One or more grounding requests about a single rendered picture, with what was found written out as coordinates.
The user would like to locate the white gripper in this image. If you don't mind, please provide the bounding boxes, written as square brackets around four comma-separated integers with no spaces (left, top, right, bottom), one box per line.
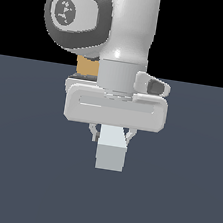
[59,82,171,153]

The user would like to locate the white rectangular peg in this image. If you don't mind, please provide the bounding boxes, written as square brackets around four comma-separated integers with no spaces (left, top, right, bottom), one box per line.
[93,124,131,173]

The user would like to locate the tan box with hole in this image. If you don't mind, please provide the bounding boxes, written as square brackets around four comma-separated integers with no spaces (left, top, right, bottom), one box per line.
[74,54,102,79]

